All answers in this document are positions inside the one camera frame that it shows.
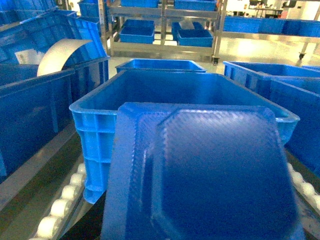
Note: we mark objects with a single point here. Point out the blue plastic part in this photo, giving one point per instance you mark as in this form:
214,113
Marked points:
199,172

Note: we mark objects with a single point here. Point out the stainless steel shelf rack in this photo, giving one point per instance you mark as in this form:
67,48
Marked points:
163,47

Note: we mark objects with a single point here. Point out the blue bin behind left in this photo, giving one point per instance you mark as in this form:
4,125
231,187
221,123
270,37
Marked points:
175,65

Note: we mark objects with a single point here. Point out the blue target bin left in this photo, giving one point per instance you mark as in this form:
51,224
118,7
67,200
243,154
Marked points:
95,113

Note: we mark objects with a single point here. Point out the white roller track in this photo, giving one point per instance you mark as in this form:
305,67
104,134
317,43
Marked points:
56,218

